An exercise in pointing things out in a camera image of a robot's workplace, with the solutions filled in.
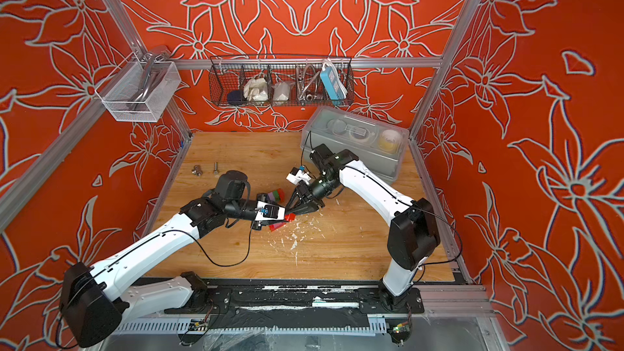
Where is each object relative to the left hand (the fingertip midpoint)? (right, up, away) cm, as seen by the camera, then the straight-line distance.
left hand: (287, 208), depth 71 cm
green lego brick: (-7, 0, +26) cm, 27 cm away
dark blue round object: (-24, +40, +26) cm, 53 cm away
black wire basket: (-7, +48, +29) cm, 57 cm away
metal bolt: (-34, +9, +33) cm, 48 cm away
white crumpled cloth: (-15, +42, +21) cm, 49 cm away
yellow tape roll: (+39, +22, +24) cm, 50 cm away
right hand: (0, 0, -4) cm, 4 cm away
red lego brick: (-5, 0, +27) cm, 28 cm away
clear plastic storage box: (+32, +19, +15) cm, 40 cm away
